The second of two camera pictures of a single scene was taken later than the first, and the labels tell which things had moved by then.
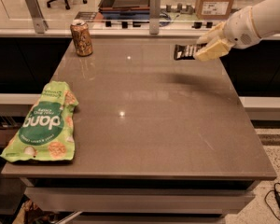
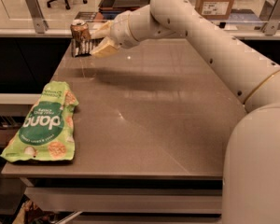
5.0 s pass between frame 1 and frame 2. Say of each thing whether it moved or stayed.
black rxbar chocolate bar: moved
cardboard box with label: stayed
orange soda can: stayed
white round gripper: moved
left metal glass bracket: stayed
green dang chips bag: stayed
